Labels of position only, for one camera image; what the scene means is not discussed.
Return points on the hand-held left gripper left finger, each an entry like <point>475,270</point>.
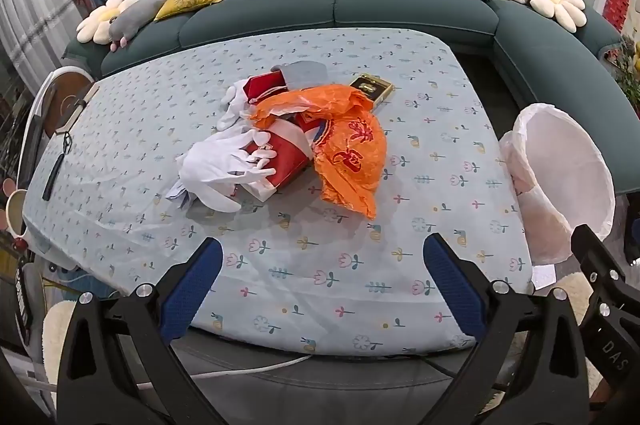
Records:
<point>192,285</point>

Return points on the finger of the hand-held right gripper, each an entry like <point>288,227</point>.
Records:
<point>600,270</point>

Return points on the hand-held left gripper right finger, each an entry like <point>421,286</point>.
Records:
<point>450,280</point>

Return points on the round bin with white liner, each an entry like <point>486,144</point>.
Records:
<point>560,155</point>

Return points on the red and white paper cup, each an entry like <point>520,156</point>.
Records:
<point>290,160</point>

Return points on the orange plastic bag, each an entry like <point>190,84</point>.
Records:
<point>350,155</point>

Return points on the black and gold box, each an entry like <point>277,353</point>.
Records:
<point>372,87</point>

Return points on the cream fluffy rug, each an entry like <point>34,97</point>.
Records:
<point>562,285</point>

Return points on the floral light blue tablecloth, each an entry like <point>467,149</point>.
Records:
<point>350,280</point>

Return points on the cream fluffy cushion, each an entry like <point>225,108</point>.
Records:
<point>55,335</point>

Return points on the potted plant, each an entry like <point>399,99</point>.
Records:
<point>627,70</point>

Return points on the grey plush toy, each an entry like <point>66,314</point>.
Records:
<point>140,12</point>

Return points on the teal curved sofa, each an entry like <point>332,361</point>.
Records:
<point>400,5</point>

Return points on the white sheer curtain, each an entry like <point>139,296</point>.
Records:
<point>30,20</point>

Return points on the white frame chair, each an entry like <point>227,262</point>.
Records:
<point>67,95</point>

